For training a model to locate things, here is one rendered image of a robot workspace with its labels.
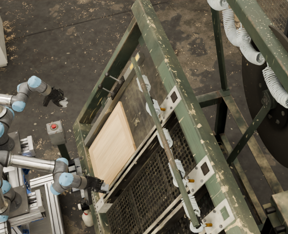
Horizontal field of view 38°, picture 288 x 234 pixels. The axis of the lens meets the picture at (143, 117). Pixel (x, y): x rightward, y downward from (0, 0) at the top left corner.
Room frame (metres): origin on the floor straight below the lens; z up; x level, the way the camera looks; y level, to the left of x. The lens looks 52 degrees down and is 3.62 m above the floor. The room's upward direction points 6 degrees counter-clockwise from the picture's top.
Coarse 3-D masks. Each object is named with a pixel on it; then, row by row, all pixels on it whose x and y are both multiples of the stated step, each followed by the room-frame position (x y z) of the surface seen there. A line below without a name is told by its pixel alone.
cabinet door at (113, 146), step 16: (112, 112) 1.91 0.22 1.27; (112, 128) 1.81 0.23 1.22; (128, 128) 1.68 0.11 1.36; (96, 144) 1.83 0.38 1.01; (112, 144) 1.70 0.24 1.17; (128, 144) 1.58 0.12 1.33; (96, 160) 1.72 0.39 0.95; (112, 160) 1.60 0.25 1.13; (96, 176) 1.61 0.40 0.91; (112, 176) 1.49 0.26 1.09
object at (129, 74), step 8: (128, 72) 2.00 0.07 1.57; (128, 80) 1.98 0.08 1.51; (120, 88) 1.97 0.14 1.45; (120, 96) 1.97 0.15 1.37; (112, 104) 1.96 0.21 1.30; (104, 112) 1.95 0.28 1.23; (96, 120) 1.97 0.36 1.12; (104, 120) 1.94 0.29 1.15; (96, 128) 1.93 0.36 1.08; (88, 136) 1.94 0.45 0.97; (88, 144) 1.91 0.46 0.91
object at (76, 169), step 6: (72, 162) 1.85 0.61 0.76; (78, 162) 1.86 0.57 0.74; (72, 168) 1.80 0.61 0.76; (78, 168) 1.81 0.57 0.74; (78, 174) 1.75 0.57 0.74; (72, 192) 1.60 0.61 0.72; (78, 192) 1.60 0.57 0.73; (78, 204) 1.49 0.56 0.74; (84, 204) 1.47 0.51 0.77; (84, 210) 1.45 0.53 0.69
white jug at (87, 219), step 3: (84, 213) 1.67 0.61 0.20; (90, 213) 1.69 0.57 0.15; (84, 216) 1.66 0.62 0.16; (87, 216) 1.66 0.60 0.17; (90, 216) 1.66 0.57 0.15; (84, 219) 1.64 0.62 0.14; (87, 219) 1.64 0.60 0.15; (90, 219) 1.64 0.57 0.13; (84, 222) 1.65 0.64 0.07; (87, 222) 1.63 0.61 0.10; (90, 222) 1.64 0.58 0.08; (87, 225) 1.63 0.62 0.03; (90, 225) 1.63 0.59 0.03
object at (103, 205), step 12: (168, 96) 1.49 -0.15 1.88; (168, 108) 1.43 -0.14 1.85; (168, 120) 1.41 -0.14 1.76; (144, 144) 1.43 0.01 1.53; (156, 144) 1.40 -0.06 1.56; (132, 156) 1.42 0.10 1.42; (144, 156) 1.38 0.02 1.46; (132, 168) 1.37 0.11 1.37; (120, 180) 1.36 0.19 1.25; (120, 192) 1.35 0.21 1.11; (96, 204) 1.37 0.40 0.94; (108, 204) 1.33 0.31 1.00
